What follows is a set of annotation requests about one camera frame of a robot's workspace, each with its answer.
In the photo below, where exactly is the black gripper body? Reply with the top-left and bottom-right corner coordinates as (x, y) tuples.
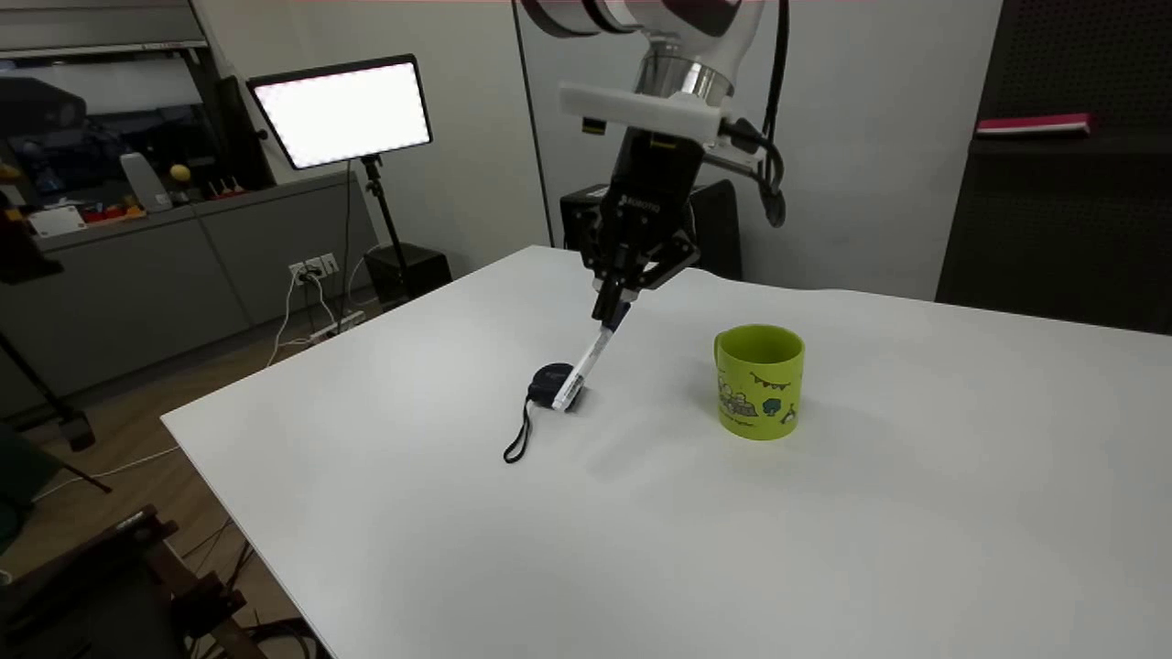
(600, 125), (712, 255)

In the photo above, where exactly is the black marker with blue cap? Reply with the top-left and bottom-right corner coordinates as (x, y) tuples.
(550, 319), (614, 416)

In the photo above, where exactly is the yellow-green mug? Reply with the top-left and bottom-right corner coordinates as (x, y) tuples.
(712, 319), (810, 441)

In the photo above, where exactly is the black cabinet box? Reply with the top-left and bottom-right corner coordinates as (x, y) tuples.
(556, 175), (742, 280)

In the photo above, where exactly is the black box under light stand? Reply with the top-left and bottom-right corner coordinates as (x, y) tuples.
(362, 243), (454, 306)

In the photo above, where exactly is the black light stand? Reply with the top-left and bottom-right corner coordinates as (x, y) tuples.
(356, 152), (415, 266)

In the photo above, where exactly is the LED light panel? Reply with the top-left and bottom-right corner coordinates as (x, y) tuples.
(245, 51), (439, 175)

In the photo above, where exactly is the red folder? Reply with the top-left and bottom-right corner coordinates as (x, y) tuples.
(969, 108), (1094, 144)

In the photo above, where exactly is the dark shelf unit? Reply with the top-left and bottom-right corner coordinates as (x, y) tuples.
(935, 0), (1172, 341)

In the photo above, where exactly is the grey sideboard cabinet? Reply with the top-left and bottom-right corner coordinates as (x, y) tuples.
(0, 168), (372, 415)

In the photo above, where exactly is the grey overhead cabinet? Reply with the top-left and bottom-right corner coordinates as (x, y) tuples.
(0, 0), (211, 61)

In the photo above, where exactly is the black chair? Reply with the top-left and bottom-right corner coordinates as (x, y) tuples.
(0, 504), (329, 659)

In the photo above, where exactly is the white wrist mount plate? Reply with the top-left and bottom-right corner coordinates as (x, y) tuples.
(556, 80), (738, 147)

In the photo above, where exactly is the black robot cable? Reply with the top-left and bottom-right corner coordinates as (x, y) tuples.
(716, 0), (791, 233)

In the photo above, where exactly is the white wall power outlet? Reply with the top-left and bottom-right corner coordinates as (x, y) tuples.
(284, 247), (340, 286)

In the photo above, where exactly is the white power cable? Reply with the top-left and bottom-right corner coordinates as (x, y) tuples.
(268, 266), (370, 367)

